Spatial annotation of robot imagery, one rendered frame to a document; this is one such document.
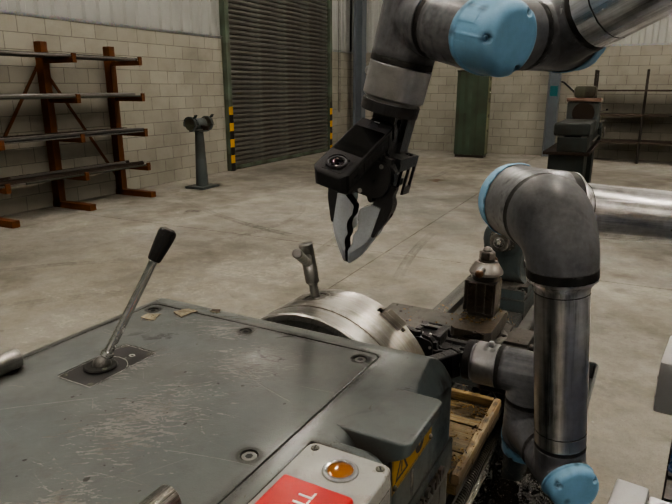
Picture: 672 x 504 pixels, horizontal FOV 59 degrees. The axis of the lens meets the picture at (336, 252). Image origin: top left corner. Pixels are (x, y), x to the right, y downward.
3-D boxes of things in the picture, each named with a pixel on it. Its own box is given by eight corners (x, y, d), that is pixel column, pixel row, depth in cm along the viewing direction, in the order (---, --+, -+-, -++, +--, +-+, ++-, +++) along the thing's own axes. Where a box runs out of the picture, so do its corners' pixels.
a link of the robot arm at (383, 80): (417, 72, 66) (354, 55, 69) (407, 113, 68) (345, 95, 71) (440, 74, 72) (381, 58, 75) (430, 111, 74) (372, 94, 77)
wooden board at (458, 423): (457, 496, 103) (458, 476, 102) (283, 439, 119) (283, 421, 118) (500, 415, 128) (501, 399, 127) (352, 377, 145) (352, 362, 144)
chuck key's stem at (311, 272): (311, 313, 94) (298, 243, 92) (325, 311, 94) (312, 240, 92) (311, 318, 92) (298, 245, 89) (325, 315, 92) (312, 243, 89)
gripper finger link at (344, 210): (363, 253, 83) (379, 190, 79) (343, 263, 78) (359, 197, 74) (343, 245, 84) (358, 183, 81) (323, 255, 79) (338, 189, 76)
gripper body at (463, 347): (419, 354, 116) (480, 368, 110) (402, 372, 109) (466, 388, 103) (421, 318, 114) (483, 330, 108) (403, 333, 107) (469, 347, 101)
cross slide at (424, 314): (537, 374, 133) (539, 356, 132) (366, 337, 153) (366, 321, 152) (550, 347, 147) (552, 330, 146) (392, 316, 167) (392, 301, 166)
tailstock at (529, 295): (522, 315, 185) (531, 224, 177) (461, 305, 194) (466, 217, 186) (540, 288, 210) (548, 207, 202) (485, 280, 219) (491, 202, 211)
